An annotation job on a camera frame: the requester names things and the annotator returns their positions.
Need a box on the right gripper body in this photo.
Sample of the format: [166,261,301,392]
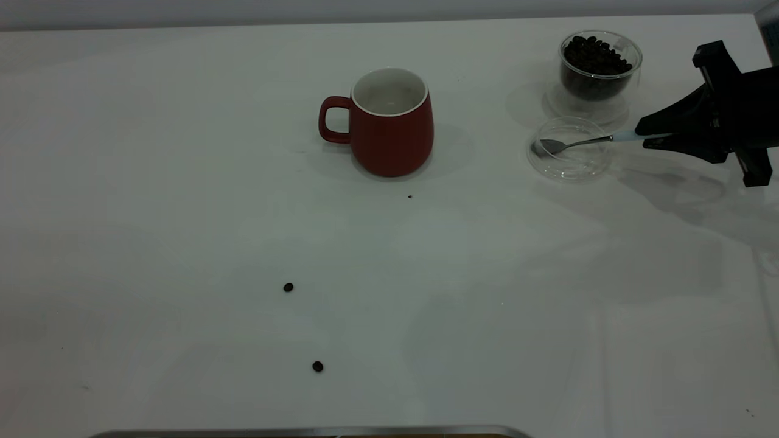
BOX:
[693,40,779,187]

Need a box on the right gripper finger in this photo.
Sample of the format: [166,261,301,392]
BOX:
[643,137,731,164]
[635,85,722,136]

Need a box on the metal spoon light blue handle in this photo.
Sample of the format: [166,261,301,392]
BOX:
[531,131,673,158]

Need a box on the red ceramic mug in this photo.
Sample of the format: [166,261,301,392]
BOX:
[318,67,435,178]

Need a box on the coffee beans heap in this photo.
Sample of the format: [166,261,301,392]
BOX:
[563,35,634,101]

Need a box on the clear glass lid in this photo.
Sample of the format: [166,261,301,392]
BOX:
[526,116,614,183]

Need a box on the clear glass bowl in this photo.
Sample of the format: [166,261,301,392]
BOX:
[559,30,643,119]

